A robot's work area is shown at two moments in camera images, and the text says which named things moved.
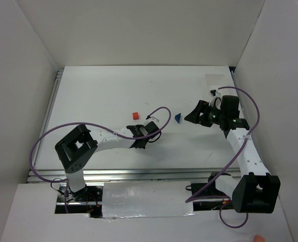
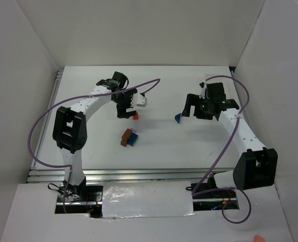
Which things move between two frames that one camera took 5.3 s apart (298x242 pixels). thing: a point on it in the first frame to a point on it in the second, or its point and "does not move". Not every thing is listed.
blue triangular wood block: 177,117 does not move
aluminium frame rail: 56,175 does not move
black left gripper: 140,142 to 125,107
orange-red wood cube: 136,115 does not move
